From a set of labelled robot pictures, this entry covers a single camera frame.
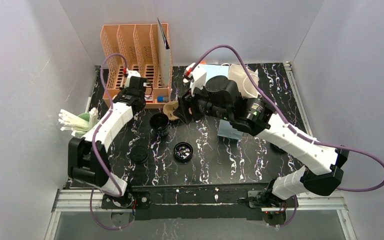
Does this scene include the black cup with shiny contents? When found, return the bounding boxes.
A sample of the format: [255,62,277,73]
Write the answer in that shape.
[173,142,194,164]

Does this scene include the black lid right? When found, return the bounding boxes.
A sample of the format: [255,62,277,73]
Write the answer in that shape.
[269,143,287,154]

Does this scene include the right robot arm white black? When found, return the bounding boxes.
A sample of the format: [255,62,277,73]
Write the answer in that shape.
[173,75,349,206]

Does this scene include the aluminium frame rail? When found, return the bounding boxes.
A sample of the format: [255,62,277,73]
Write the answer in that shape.
[45,183,356,240]

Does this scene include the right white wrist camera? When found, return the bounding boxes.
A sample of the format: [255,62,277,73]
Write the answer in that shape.
[182,62,207,97]

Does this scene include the black lid left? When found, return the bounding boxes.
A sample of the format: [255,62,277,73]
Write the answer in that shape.
[129,145,149,164]

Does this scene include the black lid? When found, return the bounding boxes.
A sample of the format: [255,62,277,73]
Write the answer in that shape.
[129,145,149,164]
[269,143,287,154]

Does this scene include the light blue paper bag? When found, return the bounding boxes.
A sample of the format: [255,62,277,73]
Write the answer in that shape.
[203,64,230,80]
[217,64,260,141]

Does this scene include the brown cardboard cup carrier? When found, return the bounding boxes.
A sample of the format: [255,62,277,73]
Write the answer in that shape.
[162,100,179,121]

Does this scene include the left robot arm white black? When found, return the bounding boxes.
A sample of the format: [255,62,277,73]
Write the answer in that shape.
[67,76,148,197]

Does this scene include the green straw holder cup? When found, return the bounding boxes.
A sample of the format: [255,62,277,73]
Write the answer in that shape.
[78,112,92,123]

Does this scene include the black base rail bar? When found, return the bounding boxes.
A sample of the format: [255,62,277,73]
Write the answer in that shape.
[100,180,314,221]

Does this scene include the flat light blue paper bag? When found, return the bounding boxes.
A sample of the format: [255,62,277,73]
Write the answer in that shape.
[203,64,230,80]

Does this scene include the purple cable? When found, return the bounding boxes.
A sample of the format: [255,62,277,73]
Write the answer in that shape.
[183,44,384,228]
[89,53,129,231]

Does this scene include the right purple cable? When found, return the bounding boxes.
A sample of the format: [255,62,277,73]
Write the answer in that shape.
[183,44,384,228]

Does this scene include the black cup upright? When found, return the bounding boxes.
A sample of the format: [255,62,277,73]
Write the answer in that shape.
[149,112,170,138]

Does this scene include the blue cap small item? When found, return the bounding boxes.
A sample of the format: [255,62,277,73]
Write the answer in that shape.
[156,96,170,103]

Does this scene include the orange plastic file organizer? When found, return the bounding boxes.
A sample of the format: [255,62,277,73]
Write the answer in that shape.
[100,23,173,109]

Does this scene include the grey folder in organizer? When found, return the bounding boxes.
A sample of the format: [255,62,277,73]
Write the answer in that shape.
[157,18,172,88]

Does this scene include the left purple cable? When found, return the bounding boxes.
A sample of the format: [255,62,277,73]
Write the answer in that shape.
[89,53,129,231]

